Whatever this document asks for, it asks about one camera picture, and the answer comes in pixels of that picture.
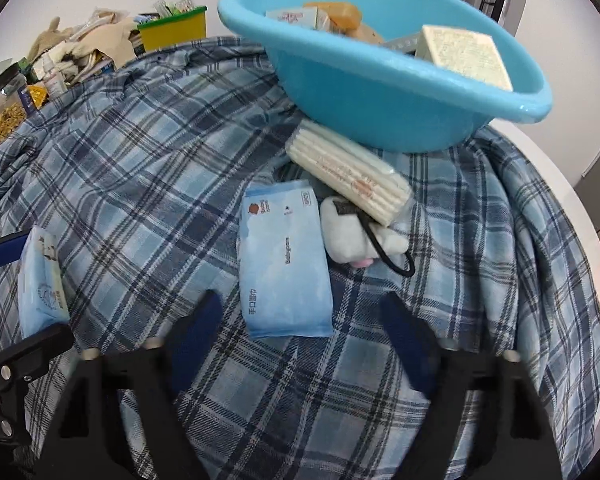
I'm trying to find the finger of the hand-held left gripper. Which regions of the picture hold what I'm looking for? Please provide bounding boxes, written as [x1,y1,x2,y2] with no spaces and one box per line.
[0,231,27,271]
[0,323,74,396]

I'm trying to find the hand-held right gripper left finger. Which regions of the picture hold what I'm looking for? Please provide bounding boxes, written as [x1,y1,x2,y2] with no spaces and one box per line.
[42,289,226,480]

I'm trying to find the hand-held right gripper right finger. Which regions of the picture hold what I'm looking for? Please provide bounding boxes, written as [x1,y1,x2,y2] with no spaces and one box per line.
[379,291,563,480]

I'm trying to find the small blue tissue pack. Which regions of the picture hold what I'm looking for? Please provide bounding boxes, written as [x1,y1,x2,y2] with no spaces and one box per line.
[19,226,72,339]

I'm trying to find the blue wet wipes pack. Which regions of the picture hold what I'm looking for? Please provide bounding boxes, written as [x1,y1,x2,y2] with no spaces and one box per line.
[237,178,334,339]

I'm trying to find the white plush toy keychain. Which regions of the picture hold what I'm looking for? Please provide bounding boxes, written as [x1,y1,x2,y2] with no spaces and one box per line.
[320,196,417,277]

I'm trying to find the white striped pad packet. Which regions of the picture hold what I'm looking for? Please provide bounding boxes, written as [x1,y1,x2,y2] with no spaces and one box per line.
[285,119,415,227]

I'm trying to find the blue plastic basin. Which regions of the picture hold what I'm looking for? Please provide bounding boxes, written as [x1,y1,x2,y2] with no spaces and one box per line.
[216,0,553,154]

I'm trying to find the glass jar black lid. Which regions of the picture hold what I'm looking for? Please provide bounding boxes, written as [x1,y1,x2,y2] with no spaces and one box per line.
[0,75,33,143]

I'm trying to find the blue plaid cloth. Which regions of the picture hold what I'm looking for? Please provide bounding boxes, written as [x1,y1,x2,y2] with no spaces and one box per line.
[0,35,600,480]

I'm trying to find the white spray bottle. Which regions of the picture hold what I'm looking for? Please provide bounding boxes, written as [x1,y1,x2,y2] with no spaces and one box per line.
[42,57,68,96]

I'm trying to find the beige plush toy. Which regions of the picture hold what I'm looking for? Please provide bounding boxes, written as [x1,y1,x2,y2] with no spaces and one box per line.
[27,16,76,63]

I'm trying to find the beige cloth bag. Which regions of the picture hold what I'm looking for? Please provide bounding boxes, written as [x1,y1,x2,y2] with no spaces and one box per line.
[72,19,141,81]

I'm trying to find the yellow bin green rim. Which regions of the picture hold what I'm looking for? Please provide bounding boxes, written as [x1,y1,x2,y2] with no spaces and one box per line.
[137,5,208,53]

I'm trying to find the large cream printed box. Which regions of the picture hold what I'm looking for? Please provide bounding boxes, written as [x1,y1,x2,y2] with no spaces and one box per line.
[414,25,514,92]

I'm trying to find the grey blue box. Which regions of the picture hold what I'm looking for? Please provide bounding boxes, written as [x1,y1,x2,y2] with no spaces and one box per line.
[385,34,423,56]

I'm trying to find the pile of small sachets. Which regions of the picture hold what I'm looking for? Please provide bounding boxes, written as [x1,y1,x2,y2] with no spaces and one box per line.
[152,0,198,17]

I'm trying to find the small blue white box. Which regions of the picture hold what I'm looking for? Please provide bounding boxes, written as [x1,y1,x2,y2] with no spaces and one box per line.
[266,7,317,28]

